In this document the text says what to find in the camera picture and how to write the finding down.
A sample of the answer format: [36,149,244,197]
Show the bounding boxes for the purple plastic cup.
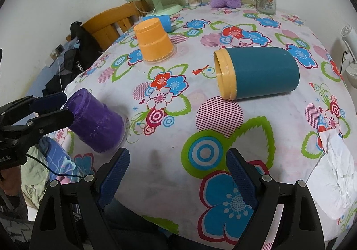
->
[64,88,126,153]

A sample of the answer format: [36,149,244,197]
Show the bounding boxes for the wall power outlet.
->
[50,44,64,60]

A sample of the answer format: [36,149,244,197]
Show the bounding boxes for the white floor fan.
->
[341,24,357,89]

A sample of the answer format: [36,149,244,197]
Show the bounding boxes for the orange plastic cup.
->
[134,18,174,62]

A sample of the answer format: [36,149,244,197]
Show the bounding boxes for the blue patterned bed sheet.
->
[37,136,83,184]

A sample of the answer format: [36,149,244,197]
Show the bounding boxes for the blue plastic cup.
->
[142,14,172,33]

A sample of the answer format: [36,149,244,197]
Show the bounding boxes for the crumpled white tissue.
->
[307,129,356,220]

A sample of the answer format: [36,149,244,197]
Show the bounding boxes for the teal cup with yellow rim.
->
[214,47,300,100]

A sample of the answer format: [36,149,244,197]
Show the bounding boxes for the white charging cable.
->
[54,50,64,93]

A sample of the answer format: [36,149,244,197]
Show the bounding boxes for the person's left hand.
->
[1,166,22,210]

